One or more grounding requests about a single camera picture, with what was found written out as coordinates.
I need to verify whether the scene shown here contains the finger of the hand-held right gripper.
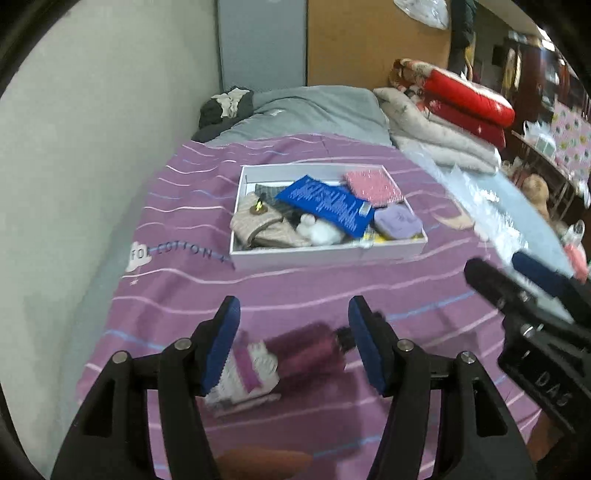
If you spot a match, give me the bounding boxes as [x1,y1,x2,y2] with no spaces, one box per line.
[512,250,591,324]
[464,257,539,320]

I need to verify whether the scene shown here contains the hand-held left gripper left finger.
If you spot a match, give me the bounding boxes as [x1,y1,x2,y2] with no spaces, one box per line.
[51,295,242,480]

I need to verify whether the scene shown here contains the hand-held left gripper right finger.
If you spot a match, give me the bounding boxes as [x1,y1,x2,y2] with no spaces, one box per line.
[348,295,536,480]

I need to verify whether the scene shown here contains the maroon patterned sock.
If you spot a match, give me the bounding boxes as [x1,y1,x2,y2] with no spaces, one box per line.
[205,322,365,416]

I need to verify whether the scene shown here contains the white cardboard box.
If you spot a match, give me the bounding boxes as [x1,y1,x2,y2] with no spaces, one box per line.
[229,163,429,272]

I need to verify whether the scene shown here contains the yellow tissue packet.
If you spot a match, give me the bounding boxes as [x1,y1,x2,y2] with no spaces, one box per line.
[360,230,426,245]

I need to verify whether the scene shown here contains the white plush toy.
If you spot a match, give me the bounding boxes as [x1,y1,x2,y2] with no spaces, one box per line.
[295,213,347,246]

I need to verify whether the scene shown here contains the blue printed packet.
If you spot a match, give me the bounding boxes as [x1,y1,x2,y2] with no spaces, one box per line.
[276,174,376,239]

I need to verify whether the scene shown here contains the green plaid pouch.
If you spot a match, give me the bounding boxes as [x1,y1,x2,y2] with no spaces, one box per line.
[252,182,296,217]

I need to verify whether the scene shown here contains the purple soft pouch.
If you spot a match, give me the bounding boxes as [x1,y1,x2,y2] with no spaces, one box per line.
[373,203,423,241]

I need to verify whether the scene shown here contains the orange-brown soft object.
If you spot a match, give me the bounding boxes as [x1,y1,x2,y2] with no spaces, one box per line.
[217,445,312,480]

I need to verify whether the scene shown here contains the pink bottle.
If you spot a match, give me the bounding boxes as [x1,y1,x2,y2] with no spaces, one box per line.
[564,220,589,280]

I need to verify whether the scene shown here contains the purple striped bedsheet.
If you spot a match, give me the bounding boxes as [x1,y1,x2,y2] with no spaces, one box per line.
[76,134,555,480]

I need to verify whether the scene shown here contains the clear plastic sheet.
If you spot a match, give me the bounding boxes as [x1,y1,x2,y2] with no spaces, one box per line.
[406,143,568,268]

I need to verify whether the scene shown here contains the brown fuzzy object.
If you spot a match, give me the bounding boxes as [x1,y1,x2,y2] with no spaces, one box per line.
[522,173,552,217]

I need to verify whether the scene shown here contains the beige plaid pouch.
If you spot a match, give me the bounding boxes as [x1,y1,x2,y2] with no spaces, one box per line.
[231,191,312,250]

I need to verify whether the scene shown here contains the floral tablecloth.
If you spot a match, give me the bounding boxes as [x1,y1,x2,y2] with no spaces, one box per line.
[551,99,591,181]

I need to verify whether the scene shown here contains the pink textured cloth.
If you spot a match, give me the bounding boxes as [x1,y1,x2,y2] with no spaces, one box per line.
[342,168,404,205]

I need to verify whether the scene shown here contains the white folded quilt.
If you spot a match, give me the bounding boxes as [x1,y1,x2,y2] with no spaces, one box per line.
[373,87,502,175]

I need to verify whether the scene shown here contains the red folded quilt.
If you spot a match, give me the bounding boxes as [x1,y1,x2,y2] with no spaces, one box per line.
[422,69,515,148]

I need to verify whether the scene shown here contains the dark wooden cabinet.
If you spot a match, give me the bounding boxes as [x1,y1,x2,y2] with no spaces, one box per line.
[492,28,559,121]

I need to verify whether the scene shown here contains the floral folded quilt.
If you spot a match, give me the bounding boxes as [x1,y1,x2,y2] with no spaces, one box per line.
[388,58,437,100]

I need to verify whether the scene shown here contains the dark crumpled clothes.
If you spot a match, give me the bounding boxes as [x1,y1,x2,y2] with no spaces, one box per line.
[198,88,254,130]

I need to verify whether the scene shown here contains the grey blanket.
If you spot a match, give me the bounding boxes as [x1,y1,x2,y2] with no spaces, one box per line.
[191,85,393,148]

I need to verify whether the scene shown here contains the white crumpled cloth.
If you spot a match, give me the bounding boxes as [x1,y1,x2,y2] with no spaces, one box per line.
[212,89,250,116]

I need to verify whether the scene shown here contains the black hanging jacket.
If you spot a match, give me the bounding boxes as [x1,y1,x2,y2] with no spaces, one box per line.
[450,0,478,77]

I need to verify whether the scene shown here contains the brown wooden board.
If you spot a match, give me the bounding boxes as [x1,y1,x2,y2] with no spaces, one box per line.
[307,0,452,90]

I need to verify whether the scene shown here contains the white plastic bag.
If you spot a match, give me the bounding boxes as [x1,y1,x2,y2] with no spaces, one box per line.
[394,0,451,31]

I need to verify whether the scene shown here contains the grey cabinet panel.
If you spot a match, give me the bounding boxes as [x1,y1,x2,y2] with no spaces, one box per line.
[217,0,309,93]

